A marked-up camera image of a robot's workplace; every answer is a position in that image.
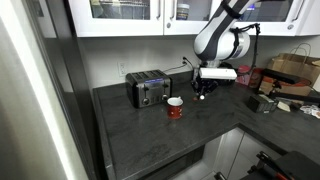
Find black toaster power cable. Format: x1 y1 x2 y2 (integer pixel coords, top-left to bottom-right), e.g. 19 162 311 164
162 56 195 74

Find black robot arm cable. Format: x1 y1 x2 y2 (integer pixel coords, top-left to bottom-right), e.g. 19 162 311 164
229 22 262 72

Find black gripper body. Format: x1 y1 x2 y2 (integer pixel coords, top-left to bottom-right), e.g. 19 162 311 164
191 59 234 95

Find white cabinet door with lock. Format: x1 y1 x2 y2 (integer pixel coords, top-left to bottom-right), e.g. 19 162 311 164
238 0 320 38

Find white wall outlet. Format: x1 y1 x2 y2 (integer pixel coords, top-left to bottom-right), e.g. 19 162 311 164
117 61 129 77

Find stainless steel refrigerator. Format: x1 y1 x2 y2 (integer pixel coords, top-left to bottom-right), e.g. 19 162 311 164
0 0 101 180

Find silver black four-slot toaster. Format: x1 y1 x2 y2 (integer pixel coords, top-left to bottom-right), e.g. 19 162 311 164
125 69 174 110

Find small black box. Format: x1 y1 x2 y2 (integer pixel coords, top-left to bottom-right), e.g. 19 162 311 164
246 93 280 115

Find jar with dark label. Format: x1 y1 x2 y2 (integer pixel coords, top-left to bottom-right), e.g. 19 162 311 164
176 2 191 22

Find black cart with red clamp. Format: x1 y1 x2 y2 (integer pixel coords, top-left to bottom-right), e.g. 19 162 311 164
213 150 320 180

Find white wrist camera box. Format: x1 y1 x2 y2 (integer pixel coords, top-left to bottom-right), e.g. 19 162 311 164
198 67 238 81

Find narrow white glass cabinet door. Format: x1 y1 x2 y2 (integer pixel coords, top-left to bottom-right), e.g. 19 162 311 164
163 0 214 36

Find brown paper bag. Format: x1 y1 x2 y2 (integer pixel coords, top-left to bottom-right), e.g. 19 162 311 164
259 42 320 98

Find dishes behind cabinet glass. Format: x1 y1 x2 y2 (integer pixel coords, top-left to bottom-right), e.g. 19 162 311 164
89 0 152 21

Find black camera stand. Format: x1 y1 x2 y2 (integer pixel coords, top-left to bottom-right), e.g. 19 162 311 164
255 68 320 105

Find red cup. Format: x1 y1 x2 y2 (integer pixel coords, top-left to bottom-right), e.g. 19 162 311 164
166 96 185 121

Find white lower cabinet door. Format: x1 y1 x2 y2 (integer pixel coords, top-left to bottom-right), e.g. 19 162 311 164
212 127 246 180
228 132 285 180

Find white paper scrap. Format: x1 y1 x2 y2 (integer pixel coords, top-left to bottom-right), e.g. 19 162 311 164
276 100 292 113

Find crumpled clear wrapper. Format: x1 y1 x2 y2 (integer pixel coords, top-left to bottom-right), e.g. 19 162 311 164
299 104 320 120

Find pink carton box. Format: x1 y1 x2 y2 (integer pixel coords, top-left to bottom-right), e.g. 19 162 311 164
235 64 254 87

